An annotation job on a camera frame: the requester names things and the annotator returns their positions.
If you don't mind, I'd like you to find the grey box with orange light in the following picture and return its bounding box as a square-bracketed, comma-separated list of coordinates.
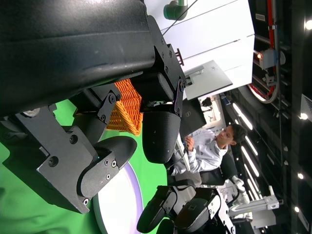
[257, 48, 286, 71]

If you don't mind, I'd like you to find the seated person in grey hoodie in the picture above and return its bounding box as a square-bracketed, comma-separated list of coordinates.
[170, 123, 248, 176]

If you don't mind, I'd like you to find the green pipe elbow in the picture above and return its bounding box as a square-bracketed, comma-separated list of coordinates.
[163, 0, 190, 21]

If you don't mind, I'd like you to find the lavender plate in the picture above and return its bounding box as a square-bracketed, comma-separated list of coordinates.
[92, 162, 144, 234]

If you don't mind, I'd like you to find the green tablecloth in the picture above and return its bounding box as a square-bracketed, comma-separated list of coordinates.
[0, 98, 171, 234]

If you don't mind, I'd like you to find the black office chair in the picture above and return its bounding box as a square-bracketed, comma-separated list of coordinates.
[168, 151, 238, 188]

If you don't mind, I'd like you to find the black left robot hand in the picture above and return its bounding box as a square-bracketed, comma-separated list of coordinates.
[0, 0, 187, 215]

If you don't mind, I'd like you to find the aluminium profile frame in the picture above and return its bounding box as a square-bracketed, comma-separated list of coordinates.
[229, 185, 283, 216]

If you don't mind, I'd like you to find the orange wicker basket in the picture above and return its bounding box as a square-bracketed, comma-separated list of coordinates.
[106, 78, 143, 136]

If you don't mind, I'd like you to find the silver monitor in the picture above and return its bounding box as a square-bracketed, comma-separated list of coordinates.
[182, 59, 234, 100]

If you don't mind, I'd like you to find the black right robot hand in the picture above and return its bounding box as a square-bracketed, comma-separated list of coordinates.
[136, 185, 236, 234]

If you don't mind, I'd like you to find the black Dell monitor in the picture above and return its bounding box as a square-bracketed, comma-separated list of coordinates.
[179, 98, 207, 137]

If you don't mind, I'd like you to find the red hose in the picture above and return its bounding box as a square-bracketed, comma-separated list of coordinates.
[247, 0, 278, 104]

